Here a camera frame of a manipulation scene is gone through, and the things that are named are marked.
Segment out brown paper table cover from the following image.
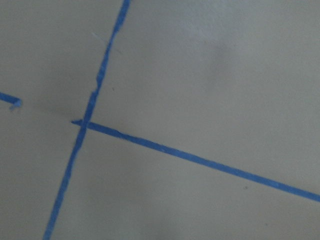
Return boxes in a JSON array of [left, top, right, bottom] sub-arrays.
[[0, 0, 320, 240]]

